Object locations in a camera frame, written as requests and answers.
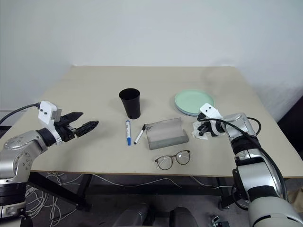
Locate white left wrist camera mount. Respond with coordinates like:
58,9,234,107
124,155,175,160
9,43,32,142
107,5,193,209
37,101,64,143

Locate white cable tangle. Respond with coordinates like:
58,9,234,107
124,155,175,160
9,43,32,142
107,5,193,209
24,172,84,227

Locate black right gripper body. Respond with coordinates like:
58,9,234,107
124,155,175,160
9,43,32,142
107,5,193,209
200,119,214,137

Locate white marker with black cap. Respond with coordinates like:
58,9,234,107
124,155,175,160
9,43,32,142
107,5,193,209
133,124,147,145

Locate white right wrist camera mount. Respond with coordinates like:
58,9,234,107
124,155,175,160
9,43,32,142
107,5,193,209
199,103,226,137

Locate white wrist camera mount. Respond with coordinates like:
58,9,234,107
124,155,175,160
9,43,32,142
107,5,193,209
199,103,226,137
37,101,64,143

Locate light blue plate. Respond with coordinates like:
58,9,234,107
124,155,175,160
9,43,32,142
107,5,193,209
175,104,207,117

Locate small black device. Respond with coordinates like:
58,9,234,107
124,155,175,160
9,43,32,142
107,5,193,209
210,215,230,227

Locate black bulky object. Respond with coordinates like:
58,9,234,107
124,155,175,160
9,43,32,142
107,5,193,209
276,94,303,177

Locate dark rounded shape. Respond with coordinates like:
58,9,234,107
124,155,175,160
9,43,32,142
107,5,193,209
169,206,194,227
116,204,151,227

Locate brown round-framed glasses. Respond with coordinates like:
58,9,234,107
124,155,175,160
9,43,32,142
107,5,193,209
154,149,191,171

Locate black plastic cup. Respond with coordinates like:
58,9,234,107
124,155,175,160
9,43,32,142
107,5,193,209
118,88,142,120

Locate white marker with blue cap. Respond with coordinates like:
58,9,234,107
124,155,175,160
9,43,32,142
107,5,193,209
125,120,132,146

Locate crumpled white cloth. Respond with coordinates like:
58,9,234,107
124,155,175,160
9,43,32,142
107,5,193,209
191,121,210,140

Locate long white cable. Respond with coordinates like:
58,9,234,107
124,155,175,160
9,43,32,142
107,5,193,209
90,173,176,190

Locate black table frame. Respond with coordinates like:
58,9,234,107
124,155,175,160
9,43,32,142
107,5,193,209
26,172,238,211

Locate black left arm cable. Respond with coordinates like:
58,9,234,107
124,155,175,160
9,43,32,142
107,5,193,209
0,103,40,125

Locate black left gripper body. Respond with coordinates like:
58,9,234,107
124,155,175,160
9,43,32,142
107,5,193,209
53,115,78,143

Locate clear grey glasses case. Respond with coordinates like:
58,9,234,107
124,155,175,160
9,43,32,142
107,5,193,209
144,117,189,151

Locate mint green plate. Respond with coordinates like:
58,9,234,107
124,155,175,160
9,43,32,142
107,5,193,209
174,89,215,114

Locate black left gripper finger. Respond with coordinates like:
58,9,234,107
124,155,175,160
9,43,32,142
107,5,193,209
75,120,99,138
62,111,84,122

